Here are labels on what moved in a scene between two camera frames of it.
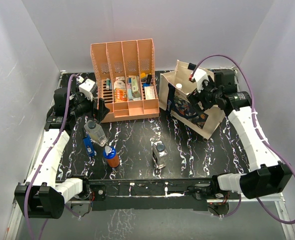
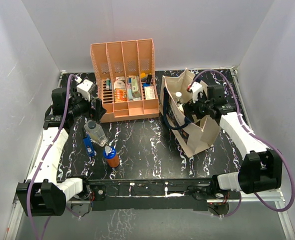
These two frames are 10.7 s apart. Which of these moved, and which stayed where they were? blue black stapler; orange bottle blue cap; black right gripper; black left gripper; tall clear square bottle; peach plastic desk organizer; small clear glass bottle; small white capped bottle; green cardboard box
Moved: small clear glass bottle; black right gripper; small white capped bottle
Stayed: black left gripper; orange bottle blue cap; peach plastic desk organizer; green cardboard box; tall clear square bottle; blue black stapler
